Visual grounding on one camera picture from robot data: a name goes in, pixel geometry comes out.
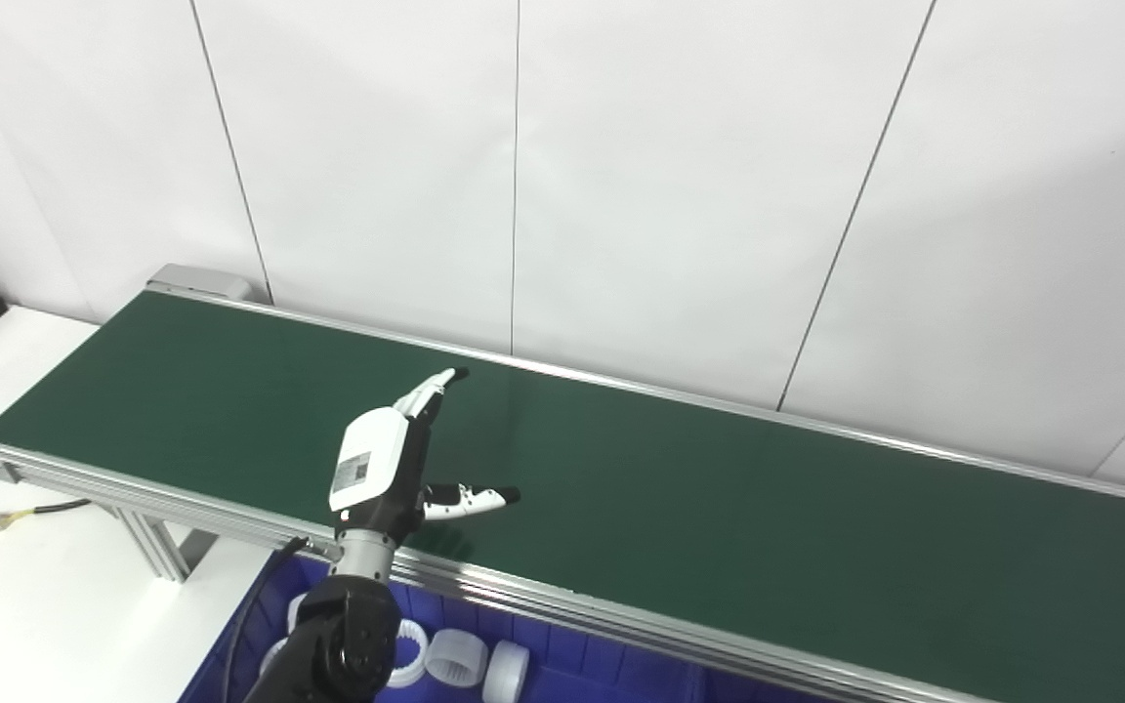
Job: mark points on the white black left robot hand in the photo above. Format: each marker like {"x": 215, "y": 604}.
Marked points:
{"x": 372, "y": 459}

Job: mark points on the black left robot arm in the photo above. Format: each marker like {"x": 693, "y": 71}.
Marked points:
{"x": 348, "y": 644}

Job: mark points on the aluminium conveyor leg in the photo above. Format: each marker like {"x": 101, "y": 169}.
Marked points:
{"x": 157, "y": 547}

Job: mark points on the grey conveyor motor housing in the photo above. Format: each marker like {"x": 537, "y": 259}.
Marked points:
{"x": 201, "y": 281}

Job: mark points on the blue bin with white parts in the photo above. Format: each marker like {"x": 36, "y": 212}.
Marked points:
{"x": 572, "y": 679}

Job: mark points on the green conveyor belt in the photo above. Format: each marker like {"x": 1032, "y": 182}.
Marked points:
{"x": 719, "y": 508}

